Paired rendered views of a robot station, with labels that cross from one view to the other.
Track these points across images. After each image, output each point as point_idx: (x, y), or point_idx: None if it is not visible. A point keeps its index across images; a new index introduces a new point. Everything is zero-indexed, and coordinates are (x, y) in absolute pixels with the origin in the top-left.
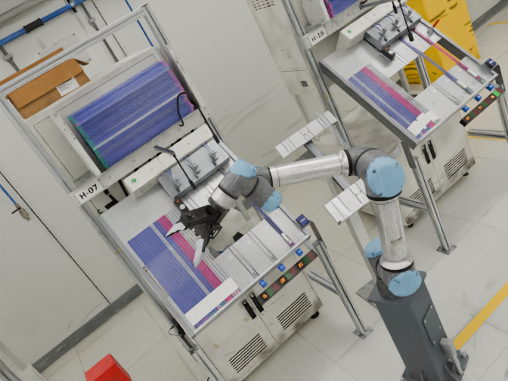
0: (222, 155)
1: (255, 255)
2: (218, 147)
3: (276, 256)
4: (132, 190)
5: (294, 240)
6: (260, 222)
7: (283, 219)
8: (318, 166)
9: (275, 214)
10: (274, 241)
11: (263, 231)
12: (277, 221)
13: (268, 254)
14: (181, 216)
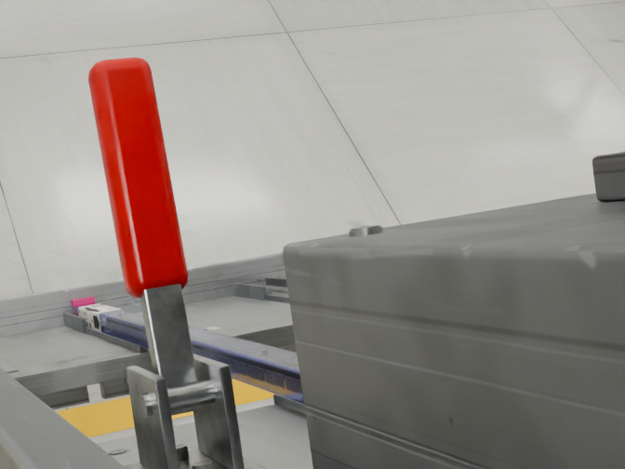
0: (472, 222)
1: None
2: (559, 234)
3: (235, 298)
4: None
5: (56, 330)
6: (241, 333)
7: (26, 358)
8: None
9: (66, 362)
10: (196, 315)
11: (249, 320)
12: (90, 350)
13: (280, 295)
14: None
